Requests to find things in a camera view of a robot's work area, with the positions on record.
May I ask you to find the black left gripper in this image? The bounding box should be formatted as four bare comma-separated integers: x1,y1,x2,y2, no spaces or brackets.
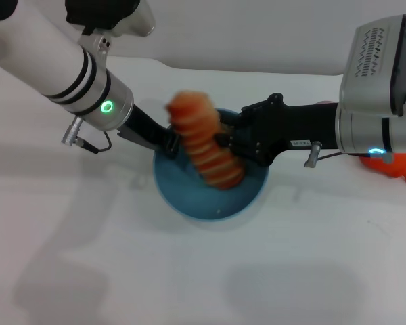
116,104,181,160

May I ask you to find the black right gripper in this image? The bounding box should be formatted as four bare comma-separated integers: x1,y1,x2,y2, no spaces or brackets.
214,93,341,167

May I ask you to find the orange striped bread roll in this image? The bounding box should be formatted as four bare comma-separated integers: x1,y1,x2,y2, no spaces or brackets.
165,89,246,191

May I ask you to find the blue ceramic bowl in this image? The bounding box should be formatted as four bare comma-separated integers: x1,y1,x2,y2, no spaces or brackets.
152,107,270,223

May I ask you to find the red bell pepper toy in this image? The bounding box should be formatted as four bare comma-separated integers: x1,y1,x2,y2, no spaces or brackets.
359,152,406,186

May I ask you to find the silver left connector with cable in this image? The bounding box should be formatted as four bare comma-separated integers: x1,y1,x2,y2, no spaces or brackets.
61,116,113,154

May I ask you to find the black grey left wrist camera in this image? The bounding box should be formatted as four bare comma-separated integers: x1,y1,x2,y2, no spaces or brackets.
64,0,156,38

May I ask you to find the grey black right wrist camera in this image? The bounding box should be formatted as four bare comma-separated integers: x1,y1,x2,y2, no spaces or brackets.
339,14,406,118

